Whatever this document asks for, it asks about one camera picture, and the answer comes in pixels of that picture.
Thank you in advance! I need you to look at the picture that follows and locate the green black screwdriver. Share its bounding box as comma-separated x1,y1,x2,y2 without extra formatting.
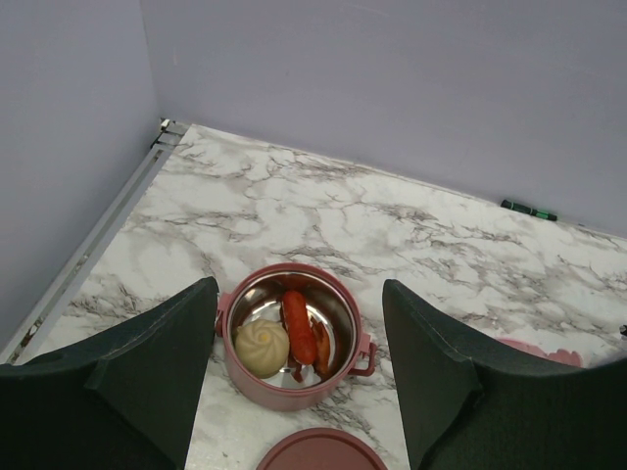
501,200,557,221

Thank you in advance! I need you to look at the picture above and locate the pink food plate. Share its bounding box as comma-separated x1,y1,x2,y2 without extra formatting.
499,338,583,368

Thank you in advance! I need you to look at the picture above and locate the pink steel lunch pot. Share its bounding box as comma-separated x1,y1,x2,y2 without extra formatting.
216,262,377,411

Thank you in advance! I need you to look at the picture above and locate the dark pink round lid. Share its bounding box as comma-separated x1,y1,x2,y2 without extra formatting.
257,428,387,470

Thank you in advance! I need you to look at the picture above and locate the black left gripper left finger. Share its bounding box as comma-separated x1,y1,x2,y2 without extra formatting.
1,277,218,469

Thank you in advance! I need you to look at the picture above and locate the red braised meat piece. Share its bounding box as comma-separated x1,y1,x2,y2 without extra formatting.
312,318,330,380

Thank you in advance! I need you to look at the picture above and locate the red sausage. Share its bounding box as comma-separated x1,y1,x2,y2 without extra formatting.
282,291,317,365

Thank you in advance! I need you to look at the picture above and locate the white steamed bun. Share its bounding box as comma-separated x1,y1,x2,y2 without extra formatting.
235,319,290,379

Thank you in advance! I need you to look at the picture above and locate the aluminium table edge rail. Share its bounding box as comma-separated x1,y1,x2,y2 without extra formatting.
1,118,190,364

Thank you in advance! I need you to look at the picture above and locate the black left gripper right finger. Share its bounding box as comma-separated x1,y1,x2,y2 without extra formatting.
382,279,626,469

